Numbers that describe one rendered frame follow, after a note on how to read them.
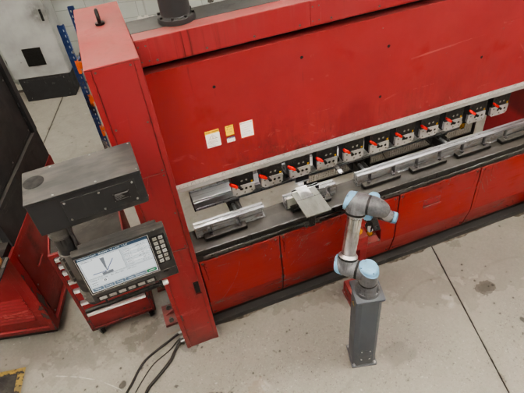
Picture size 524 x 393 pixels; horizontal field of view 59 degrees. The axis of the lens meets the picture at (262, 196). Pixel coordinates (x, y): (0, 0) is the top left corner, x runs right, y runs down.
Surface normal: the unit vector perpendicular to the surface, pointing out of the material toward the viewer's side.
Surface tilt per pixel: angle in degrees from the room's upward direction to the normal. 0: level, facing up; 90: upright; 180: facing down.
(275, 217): 0
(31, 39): 90
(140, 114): 90
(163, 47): 90
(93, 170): 0
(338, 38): 90
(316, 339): 0
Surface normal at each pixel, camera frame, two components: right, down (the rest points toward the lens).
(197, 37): 0.34, 0.60
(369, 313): 0.11, 0.65
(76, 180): -0.09, -0.74
